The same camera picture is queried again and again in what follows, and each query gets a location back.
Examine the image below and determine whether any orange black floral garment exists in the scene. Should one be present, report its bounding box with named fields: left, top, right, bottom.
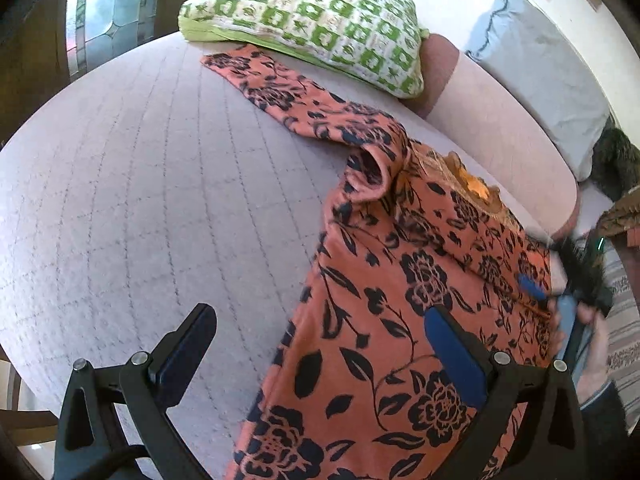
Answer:
left=203, top=46, right=551, bottom=479

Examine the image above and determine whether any dark sleeved right forearm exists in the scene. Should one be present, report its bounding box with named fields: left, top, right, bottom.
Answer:
left=580, top=382, right=634, bottom=479

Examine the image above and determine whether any person's right hand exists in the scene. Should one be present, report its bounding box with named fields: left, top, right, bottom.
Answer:
left=547, top=298, right=610, bottom=405

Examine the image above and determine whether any brown patterned cloth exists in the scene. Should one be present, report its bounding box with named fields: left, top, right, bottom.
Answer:
left=597, top=190, right=640, bottom=247

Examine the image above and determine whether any striped grey fabric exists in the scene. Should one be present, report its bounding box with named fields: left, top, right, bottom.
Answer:
left=603, top=240, right=639, bottom=428

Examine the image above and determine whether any dark furry item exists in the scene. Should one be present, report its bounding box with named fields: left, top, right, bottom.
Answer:
left=590, top=124, right=639, bottom=202

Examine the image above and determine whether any wooden chair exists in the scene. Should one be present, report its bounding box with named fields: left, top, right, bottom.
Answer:
left=1, top=350, right=58, bottom=479

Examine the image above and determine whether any pink bolster cushion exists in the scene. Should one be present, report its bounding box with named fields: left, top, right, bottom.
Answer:
left=403, top=34, right=579, bottom=240

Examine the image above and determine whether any light blue pillow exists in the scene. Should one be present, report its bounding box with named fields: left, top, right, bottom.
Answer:
left=465, top=0, right=611, bottom=181

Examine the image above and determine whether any green white patterned pillow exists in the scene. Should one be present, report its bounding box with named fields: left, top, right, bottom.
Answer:
left=178, top=0, right=427, bottom=99

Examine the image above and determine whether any stained glass window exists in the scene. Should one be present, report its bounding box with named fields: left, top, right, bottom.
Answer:
left=65, top=0, right=158, bottom=80

